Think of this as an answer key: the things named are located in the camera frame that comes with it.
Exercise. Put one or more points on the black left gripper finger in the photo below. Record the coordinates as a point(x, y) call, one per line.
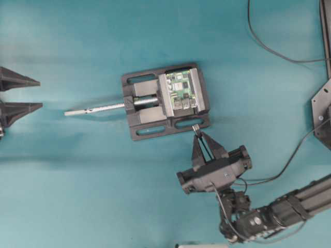
point(12, 80)
point(12, 111)

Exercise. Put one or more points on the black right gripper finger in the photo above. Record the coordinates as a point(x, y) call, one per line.
point(213, 149)
point(197, 154)

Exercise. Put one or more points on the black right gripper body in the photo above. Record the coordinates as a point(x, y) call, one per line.
point(219, 174)

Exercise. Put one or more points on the black USB plug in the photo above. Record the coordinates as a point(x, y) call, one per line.
point(196, 129)

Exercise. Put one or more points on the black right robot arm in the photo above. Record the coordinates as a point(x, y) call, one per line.
point(239, 223)

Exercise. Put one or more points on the green Raspberry Pi PCB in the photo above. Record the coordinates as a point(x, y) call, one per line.
point(181, 90)

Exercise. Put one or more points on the black bench vise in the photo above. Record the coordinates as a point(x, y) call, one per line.
point(148, 105)

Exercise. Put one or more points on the white box bottom edge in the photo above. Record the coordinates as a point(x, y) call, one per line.
point(201, 246)

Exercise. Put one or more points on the silver vise screw handle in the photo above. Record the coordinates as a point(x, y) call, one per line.
point(95, 109)

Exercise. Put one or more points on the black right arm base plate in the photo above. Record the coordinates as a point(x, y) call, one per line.
point(320, 103)

